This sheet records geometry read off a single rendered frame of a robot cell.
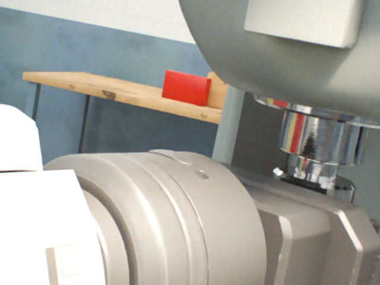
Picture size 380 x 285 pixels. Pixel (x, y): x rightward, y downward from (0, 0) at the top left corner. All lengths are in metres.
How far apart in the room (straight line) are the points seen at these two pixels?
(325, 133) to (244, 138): 0.42
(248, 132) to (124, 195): 0.55
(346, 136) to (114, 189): 0.17
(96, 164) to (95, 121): 4.91
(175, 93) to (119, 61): 0.87
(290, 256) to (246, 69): 0.09
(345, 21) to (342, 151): 0.13
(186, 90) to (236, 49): 3.95
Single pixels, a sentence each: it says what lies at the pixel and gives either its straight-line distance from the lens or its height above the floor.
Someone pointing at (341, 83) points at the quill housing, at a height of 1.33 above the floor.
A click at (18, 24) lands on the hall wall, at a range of 5.48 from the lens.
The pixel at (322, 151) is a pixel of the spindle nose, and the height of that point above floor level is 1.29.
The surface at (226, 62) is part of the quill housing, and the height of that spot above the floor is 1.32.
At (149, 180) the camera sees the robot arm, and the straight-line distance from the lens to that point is 0.28.
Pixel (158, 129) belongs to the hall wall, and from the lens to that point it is 5.00.
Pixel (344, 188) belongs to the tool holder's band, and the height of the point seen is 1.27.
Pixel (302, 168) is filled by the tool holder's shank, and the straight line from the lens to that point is 0.42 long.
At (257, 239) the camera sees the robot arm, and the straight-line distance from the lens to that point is 0.31.
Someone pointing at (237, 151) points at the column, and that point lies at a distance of 0.82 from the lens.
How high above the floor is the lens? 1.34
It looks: 9 degrees down
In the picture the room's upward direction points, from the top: 10 degrees clockwise
